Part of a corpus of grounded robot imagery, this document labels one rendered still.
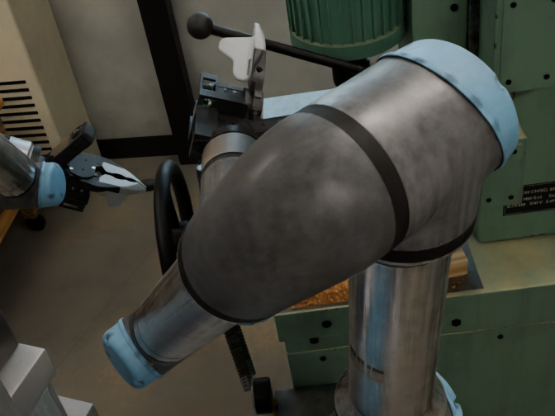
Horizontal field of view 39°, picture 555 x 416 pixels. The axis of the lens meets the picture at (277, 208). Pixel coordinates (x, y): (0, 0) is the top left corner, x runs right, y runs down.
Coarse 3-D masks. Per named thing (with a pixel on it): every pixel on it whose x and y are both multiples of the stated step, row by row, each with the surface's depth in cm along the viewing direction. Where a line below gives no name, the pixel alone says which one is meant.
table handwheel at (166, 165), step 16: (160, 176) 134; (176, 176) 147; (160, 192) 132; (176, 192) 152; (160, 208) 130; (160, 224) 130; (176, 224) 141; (160, 240) 129; (176, 240) 141; (160, 256) 130; (176, 256) 142
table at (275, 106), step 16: (288, 96) 159; (304, 96) 158; (320, 96) 158; (272, 112) 155; (288, 112) 154; (336, 304) 114; (288, 320) 114; (304, 320) 115; (320, 320) 115; (336, 320) 115; (288, 336) 117; (304, 336) 117; (320, 336) 117
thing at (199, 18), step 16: (192, 16) 101; (208, 16) 101; (192, 32) 101; (208, 32) 101; (224, 32) 102; (240, 32) 103; (272, 48) 104; (288, 48) 104; (320, 64) 106; (336, 64) 106; (352, 64) 106; (512, 96) 110
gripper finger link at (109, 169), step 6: (102, 168) 145; (108, 168) 145; (114, 168) 146; (120, 168) 146; (102, 174) 145; (108, 174) 145; (114, 174) 145; (120, 174) 145; (126, 174) 146; (132, 180) 146; (138, 180) 146; (144, 186) 146
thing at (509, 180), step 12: (516, 156) 110; (504, 168) 111; (516, 168) 112; (492, 180) 113; (504, 180) 113; (516, 180) 113; (492, 192) 114; (504, 192) 114; (516, 192) 114; (480, 204) 116; (492, 204) 116; (504, 204) 116
